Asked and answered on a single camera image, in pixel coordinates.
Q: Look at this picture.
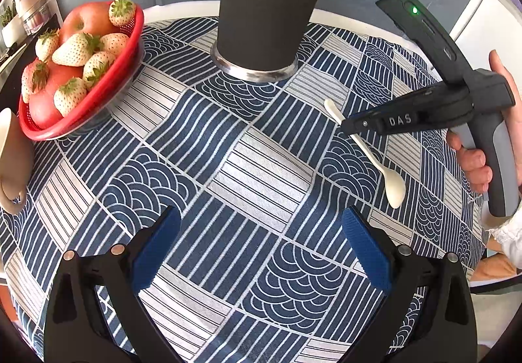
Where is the pink lidded jar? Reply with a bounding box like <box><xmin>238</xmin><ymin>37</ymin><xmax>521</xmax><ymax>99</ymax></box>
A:
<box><xmin>19</xmin><ymin>0</ymin><xmax>49</xmax><ymax>13</ymax></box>
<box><xmin>22</xmin><ymin>7</ymin><xmax>52</xmax><ymax>36</ymax></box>

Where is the small potted green plant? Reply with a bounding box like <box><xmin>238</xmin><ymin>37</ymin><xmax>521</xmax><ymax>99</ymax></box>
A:
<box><xmin>0</xmin><ymin>0</ymin><xmax>26</xmax><ymax>48</ymax></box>

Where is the blue white patterned tablecloth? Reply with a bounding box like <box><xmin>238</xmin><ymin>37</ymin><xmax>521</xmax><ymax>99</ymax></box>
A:
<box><xmin>0</xmin><ymin>15</ymin><xmax>492</xmax><ymax>363</ymax></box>

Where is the pile of white strawberries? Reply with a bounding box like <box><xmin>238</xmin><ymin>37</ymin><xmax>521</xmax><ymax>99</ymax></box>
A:
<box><xmin>21</xmin><ymin>0</ymin><xmax>137</xmax><ymax>118</ymax></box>

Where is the white plastic spoon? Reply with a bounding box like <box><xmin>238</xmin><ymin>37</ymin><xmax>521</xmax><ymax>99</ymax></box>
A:
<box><xmin>324</xmin><ymin>99</ymin><xmax>406</xmax><ymax>210</ymax></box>

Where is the beige ceramic cup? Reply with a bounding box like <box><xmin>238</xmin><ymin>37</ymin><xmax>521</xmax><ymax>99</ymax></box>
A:
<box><xmin>0</xmin><ymin>107</ymin><xmax>37</xmax><ymax>215</ymax></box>

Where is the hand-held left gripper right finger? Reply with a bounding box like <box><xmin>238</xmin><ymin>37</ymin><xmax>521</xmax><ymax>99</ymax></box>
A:
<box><xmin>341</xmin><ymin>206</ymin><xmax>479</xmax><ymax>363</ymax></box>

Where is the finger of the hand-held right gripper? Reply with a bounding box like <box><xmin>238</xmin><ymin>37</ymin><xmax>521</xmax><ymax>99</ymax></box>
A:
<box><xmin>340</xmin><ymin>115</ymin><xmax>384</xmax><ymax>136</ymax></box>
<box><xmin>354</xmin><ymin>86</ymin><xmax>469</xmax><ymax>118</ymax></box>

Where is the black cylindrical utensil holder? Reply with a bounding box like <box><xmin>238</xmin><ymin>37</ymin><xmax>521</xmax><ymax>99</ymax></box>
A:
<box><xmin>211</xmin><ymin>0</ymin><xmax>333</xmax><ymax>82</ymax></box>

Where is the white board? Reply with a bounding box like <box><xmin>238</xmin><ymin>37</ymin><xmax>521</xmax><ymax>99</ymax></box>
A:
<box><xmin>448</xmin><ymin>0</ymin><xmax>522</xmax><ymax>96</ymax></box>

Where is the person's right hand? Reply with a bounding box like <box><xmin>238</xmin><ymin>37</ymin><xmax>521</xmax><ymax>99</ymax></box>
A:
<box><xmin>446</xmin><ymin>50</ymin><xmax>522</xmax><ymax>195</ymax></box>

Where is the red apple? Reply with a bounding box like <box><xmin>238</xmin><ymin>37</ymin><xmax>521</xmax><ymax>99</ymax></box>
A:
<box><xmin>58</xmin><ymin>1</ymin><xmax>123</xmax><ymax>39</ymax></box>
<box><xmin>25</xmin><ymin>59</ymin><xmax>88</xmax><ymax>131</ymax></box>

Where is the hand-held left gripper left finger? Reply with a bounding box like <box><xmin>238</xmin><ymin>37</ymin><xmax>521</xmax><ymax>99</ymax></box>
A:
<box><xmin>43</xmin><ymin>206</ymin><xmax>182</xmax><ymax>363</ymax></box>

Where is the red plastic fruit basket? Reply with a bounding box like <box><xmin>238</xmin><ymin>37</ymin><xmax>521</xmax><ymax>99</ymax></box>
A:
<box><xmin>18</xmin><ymin>0</ymin><xmax>146</xmax><ymax>142</ymax></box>

